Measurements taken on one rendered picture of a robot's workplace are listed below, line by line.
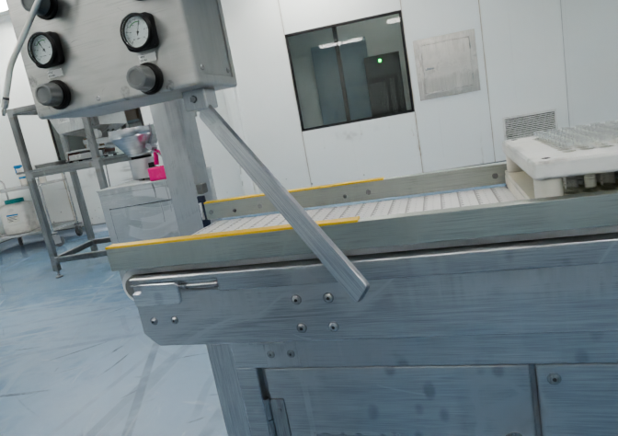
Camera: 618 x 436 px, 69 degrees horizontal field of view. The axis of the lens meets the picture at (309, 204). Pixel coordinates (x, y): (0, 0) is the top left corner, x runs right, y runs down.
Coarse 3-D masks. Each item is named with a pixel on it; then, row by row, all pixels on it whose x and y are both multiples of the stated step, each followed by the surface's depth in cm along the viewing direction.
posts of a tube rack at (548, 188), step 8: (512, 168) 67; (520, 168) 66; (536, 184) 47; (544, 184) 46; (552, 184) 46; (560, 184) 46; (536, 192) 47; (544, 192) 47; (552, 192) 46; (560, 192) 46
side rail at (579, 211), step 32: (608, 192) 43; (352, 224) 50; (384, 224) 49; (416, 224) 48; (448, 224) 47; (480, 224) 46; (512, 224) 46; (544, 224) 45; (576, 224) 44; (608, 224) 43; (128, 256) 59; (160, 256) 57; (192, 256) 56; (224, 256) 55; (256, 256) 54
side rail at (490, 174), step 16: (400, 176) 75; (416, 176) 74; (432, 176) 73; (448, 176) 72; (464, 176) 72; (480, 176) 71; (496, 176) 70; (304, 192) 79; (320, 192) 78; (336, 192) 78; (352, 192) 77; (368, 192) 76; (384, 192) 76; (400, 192) 75; (416, 192) 74; (208, 208) 85; (224, 208) 84; (240, 208) 83; (256, 208) 82; (272, 208) 81
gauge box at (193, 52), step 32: (64, 0) 49; (96, 0) 49; (128, 0) 48; (160, 0) 47; (192, 0) 49; (32, 32) 51; (64, 32) 50; (96, 32) 49; (160, 32) 47; (192, 32) 48; (224, 32) 55; (32, 64) 52; (64, 64) 51; (96, 64) 50; (128, 64) 49; (160, 64) 48; (192, 64) 47; (224, 64) 55; (32, 96) 54; (96, 96) 51; (128, 96) 50; (160, 96) 52
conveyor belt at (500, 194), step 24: (456, 192) 72; (480, 192) 69; (504, 192) 66; (264, 216) 81; (312, 216) 74; (336, 216) 70; (360, 216) 67; (456, 240) 49; (480, 240) 48; (504, 240) 48; (192, 264) 58; (216, 264) 58; (240, 264) 57
